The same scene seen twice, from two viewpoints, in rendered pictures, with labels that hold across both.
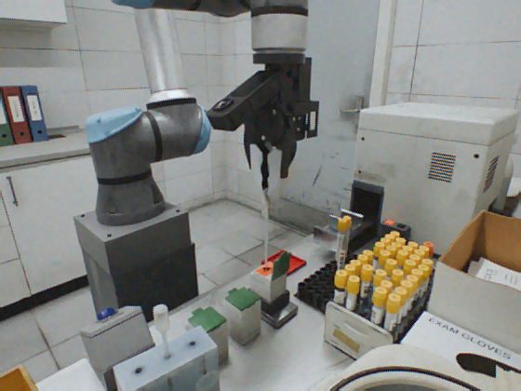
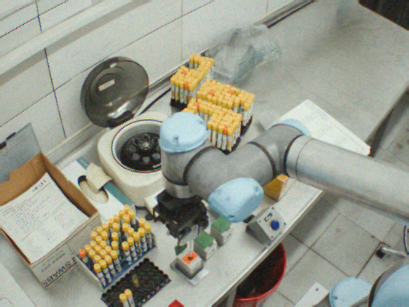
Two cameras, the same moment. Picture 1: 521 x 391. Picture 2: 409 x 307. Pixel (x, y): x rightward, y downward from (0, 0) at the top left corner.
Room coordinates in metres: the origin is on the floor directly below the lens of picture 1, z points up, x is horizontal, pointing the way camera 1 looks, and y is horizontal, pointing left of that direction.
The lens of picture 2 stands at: (0.99, -0.03, 1.95)
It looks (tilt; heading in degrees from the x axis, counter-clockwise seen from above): 49 degrees down; 176
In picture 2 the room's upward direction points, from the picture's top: 3 degrees clockwise
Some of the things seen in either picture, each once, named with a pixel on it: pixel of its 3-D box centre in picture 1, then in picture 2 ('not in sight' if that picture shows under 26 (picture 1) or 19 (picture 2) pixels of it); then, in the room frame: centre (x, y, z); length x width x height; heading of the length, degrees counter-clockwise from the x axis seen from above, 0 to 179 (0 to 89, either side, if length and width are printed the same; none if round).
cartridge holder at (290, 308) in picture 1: (268, 299); (188, 267); (0.46, -0.01, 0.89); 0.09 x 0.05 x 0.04; 46
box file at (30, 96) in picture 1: (31, 113); not in sight; (1.98, 1.37, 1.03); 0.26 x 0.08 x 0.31; 44
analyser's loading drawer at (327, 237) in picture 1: (350, 222); not in sight; (0.71, -0.21, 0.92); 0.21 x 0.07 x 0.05; 135
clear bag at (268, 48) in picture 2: not in sight; (258, 39); (-0.46, 0.27, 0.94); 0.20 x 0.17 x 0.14; 118
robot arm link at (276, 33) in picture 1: (277, 37); (184, 177); (0.48, -0.02, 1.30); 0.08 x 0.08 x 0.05
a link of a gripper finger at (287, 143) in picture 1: (280, 146); not in sight; (0.45, -0.03, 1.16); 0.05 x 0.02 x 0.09; 45
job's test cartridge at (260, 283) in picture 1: (268, 285); (188, 262); (0.46, -0.01, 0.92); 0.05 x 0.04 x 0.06; 46
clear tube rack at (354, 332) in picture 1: (387, 303); (116, 252); (0.43, -0.20, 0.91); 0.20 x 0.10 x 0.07; 135
